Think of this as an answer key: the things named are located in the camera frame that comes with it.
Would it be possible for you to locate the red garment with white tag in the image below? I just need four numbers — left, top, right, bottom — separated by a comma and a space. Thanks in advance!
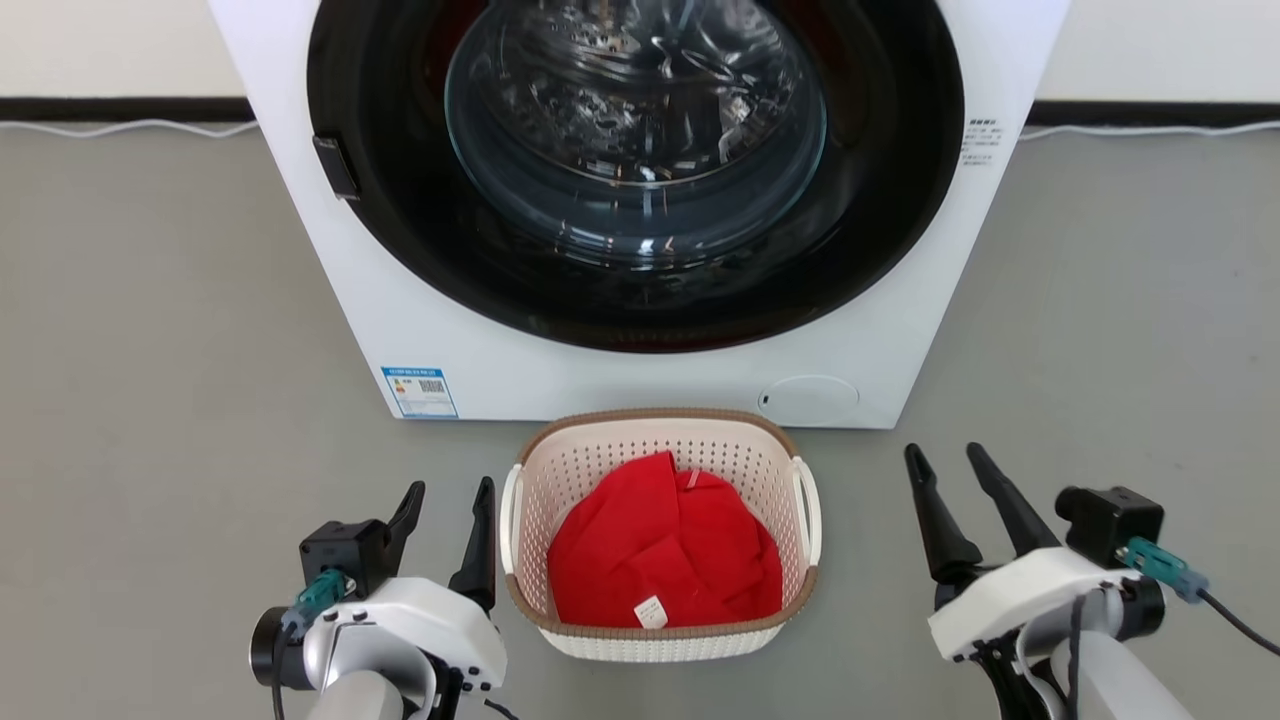
547, 451, 784, 631

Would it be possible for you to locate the cream perforated laundry basket brown rim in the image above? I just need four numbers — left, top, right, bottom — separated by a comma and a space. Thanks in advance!
498, 407, 823, 663

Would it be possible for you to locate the black right camera cable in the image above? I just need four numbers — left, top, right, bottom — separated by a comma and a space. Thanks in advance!
1195, 588, 1280, 659

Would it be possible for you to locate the teal plug on right camera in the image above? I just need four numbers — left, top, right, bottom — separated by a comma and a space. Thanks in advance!
1117, 536, 1212, 605

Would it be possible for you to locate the dark round glass washer door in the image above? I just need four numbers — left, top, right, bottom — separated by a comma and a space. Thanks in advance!
307, 0, 966, 354

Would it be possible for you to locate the thin white floor cable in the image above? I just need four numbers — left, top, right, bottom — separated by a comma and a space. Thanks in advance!
1019, 121, 1280, 142
0, 117, 260, 140

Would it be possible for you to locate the black door latch handle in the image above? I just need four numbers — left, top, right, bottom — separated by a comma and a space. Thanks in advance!
312, 135, 361, 201

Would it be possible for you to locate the round white filter cover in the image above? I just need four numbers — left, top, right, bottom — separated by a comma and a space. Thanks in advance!
757, 375, 861, 423

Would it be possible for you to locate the small printed text label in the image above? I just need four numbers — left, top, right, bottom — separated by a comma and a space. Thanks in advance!
960, 117, 1005, 168

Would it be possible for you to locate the white front-load washing machine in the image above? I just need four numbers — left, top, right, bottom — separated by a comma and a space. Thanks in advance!
207, 0, 1073, 431

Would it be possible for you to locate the blue white energy label sticker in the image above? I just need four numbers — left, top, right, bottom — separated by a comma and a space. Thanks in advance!
381, 366, 460, 420

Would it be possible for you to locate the teal plug on camera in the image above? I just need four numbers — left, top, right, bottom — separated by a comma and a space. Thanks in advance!
1117, 536, 1212, 605
283, 568, 349, 637

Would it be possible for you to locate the black left camera cable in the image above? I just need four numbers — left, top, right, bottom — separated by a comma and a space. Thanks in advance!
268, 622, 301, 720

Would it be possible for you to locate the teal plug on left camera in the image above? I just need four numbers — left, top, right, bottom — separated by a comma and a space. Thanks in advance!
283, 568, 349, 637

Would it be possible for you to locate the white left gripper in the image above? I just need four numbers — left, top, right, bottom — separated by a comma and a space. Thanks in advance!
300, 476, 508, 693

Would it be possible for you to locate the black camera cable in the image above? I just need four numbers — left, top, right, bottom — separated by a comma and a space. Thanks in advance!
268, 622, 301, 720
1195, 588, 1280, 659

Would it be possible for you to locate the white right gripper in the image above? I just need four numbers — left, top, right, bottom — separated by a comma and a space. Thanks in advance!
904, 442, 1142, 662

